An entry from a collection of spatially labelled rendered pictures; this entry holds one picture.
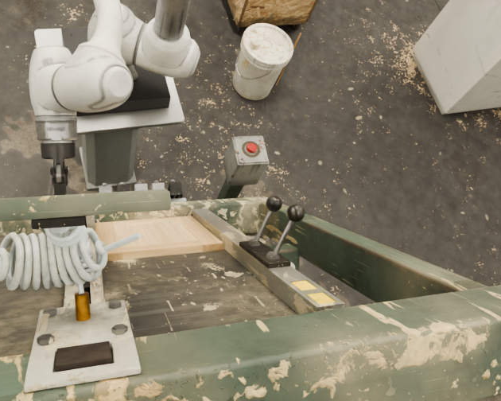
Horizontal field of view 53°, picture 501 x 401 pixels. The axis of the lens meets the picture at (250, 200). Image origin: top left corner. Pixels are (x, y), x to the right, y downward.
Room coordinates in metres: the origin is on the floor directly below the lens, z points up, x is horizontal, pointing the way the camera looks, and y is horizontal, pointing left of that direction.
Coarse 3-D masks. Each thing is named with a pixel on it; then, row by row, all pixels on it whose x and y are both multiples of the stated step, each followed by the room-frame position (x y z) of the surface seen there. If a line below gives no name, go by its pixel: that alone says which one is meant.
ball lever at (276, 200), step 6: (270, 198) 0.59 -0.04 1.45; (276, 198) 0.60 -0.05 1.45; (270, 204) 0.58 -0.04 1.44; (276, 204) 0.58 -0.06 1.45; (270, 210) 0.57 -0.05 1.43; (276, 210) 0.58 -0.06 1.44; (264, 222) 0.55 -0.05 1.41; (258, 234) 0.52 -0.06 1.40; (252, 240) 0.50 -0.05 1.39; (252, 246) 0.49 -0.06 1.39
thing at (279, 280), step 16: (208, 224) 0.62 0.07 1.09; (224, 224) 0.63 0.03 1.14; (224, 240) 0.54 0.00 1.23; (240, 240) 0.53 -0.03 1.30; (240, 256) 0.48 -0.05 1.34; (256, 272) 0.42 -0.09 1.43; (272, 272) 0.40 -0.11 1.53; (288, 272) 0.41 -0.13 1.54; (272, 288) 0.38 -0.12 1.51; (288, 288) 0.36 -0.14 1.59; (320, 288) 0.38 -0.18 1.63; (288, 304) 0.34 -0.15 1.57; (304, 304) 0.33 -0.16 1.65; (320, 304) 0.33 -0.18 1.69; (336, 304) 0.34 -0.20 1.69
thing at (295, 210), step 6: (294, 204) 0.55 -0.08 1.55; (300, 204) 0.56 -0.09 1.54; (288, 210) 0.53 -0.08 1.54; (294, 210) 0.53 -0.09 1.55; (300, 210) 0.54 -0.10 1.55; (288, 216) 0.52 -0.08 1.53; (294, 216) 0.53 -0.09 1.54; (300, 216) 0.53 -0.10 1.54; (288, 222) 0.52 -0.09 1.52; (288, 228) 0.51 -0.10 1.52; (282, 234) 0.49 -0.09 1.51; (282, 240) 0.48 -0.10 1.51; (276, 246) 0.47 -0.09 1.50; (270, 252) 0.46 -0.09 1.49; (276, 252) 0.46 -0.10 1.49; (270, 258) 0.44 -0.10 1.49; (276, 258) 0.45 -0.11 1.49
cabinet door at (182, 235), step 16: (96, 224) 0.51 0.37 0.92; (112, 224) 0.53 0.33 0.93; (128, 224) 0.55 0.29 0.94; (144, 224) 0.57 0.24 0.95; (160, 224) 0.60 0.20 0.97; (176, 224) 0.62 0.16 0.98; (192, 224) 0.63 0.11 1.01; (112, 240) 0.43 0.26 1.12; (144, 240) 0.47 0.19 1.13; (160, 240) 0.48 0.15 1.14; (176, 240) 0.50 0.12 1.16; (192, 240) 0.52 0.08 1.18; (208, 240) 0.53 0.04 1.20; (112, 256) 0.36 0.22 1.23; (128, 256) 0.38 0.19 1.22; (144, 256) 0.40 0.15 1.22
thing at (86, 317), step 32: (32, 224) 0.13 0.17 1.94; (64, 224) 0.15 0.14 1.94; (96, 288) 0.18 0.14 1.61; (64, 320) 0.09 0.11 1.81; (96, 320) 0.11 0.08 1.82; (128, 320) 0.12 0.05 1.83; (32, 352) 0.04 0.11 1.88; (128, 352) 0.08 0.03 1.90; (32, 384) 0.01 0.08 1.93; (64, 384) 0.03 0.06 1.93
